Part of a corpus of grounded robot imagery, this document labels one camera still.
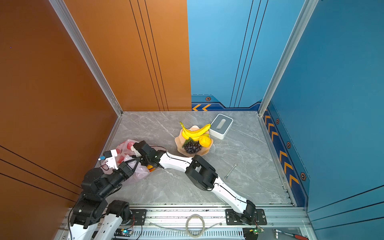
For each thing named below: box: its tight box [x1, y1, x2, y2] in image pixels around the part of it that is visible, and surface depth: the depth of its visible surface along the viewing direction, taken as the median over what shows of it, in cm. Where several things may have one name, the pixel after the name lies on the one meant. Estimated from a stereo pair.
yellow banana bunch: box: [180, 122, 211, 141], surface depth 100 cm
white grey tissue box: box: [209, 113, 234, 140], surface depth 107 cm
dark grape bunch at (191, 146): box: [182, 137, 202, 154], surface depth 96 cm
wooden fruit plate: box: [174, 130, 214, 158], surface depth 97 cm
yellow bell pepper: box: [198, 135, 212, 148], surface depth 95 cm
